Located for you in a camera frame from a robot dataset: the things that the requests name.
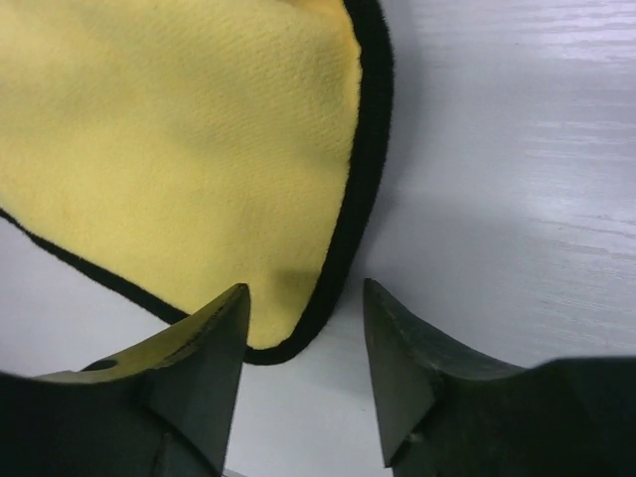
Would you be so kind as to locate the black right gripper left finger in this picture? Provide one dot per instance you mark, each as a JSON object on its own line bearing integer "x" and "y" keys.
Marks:
{"x": 163, "y": 407}

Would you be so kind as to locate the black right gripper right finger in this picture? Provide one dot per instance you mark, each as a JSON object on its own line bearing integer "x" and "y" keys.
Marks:
{"x": 445, "y": 409}

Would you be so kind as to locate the yellow and grey towel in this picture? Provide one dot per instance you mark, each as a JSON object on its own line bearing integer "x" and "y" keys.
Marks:
{"x": 169, "y": 149}

